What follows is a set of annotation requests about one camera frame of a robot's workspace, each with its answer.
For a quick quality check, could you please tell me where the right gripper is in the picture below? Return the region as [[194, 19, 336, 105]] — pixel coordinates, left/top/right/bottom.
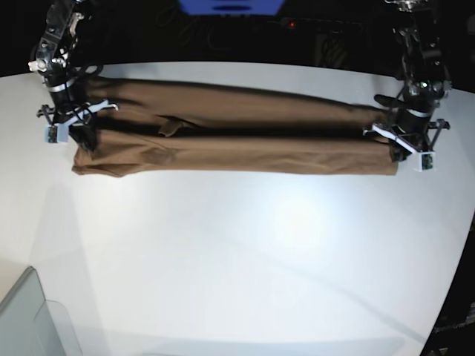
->
[[36, 99, 119, 152]]

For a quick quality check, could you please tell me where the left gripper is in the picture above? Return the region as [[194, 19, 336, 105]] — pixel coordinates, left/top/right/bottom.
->
[[363, 119, 451, 163]]

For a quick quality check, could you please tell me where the brown t-shirt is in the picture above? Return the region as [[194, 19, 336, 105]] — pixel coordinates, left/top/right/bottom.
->
[[72, 77, 398, 177]]

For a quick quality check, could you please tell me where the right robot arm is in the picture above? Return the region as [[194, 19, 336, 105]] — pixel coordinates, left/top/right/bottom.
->
[[28, 0, 119, 151]]

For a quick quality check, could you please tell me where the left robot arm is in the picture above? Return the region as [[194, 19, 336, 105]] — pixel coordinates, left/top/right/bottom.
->
[[363, 1, 452, 172]]

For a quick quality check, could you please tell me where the blue bin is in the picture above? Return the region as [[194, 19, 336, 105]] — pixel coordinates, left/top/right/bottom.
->
[[178, 0, 285, 16]]

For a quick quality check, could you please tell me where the black power strip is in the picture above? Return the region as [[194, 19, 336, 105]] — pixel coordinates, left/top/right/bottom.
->
[[278, 17, 364, 33]]

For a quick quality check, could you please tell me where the grey plastic tray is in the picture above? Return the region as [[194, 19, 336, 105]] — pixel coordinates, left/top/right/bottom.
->
[[1, 267, 83, 356]]

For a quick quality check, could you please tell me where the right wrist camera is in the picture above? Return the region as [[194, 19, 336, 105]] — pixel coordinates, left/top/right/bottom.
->
[[45, 124, 70, 144]]

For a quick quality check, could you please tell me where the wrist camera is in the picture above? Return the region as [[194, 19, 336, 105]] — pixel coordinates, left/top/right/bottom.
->
[[413, 151, 436, 172], [45, 124, 70, 144]]

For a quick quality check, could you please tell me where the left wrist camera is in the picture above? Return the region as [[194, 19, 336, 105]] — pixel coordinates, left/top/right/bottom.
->
[[413, 151, 436, 172]]

